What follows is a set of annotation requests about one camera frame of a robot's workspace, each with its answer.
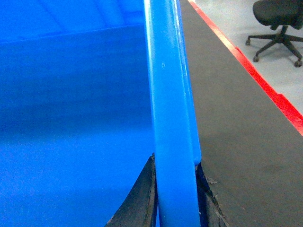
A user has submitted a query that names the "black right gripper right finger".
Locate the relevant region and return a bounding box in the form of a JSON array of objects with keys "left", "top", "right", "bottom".
[{"left": 196, "top": 163, "right": 229, "bottom": 227}]

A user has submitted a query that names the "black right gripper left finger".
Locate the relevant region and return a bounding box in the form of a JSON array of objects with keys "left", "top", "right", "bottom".
[{"left": 106, "top": 155, "right": 158, "bottom": 227}]

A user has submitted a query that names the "large blue plastic crate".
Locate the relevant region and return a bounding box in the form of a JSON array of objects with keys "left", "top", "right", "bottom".
[{"left": 0, "top": 0, "right": 201, "bottom": 227}]

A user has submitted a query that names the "black office chair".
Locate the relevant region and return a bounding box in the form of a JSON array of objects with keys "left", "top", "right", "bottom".
[{"left": 245, "top": 0, "right": 303, "bottom": 68}]

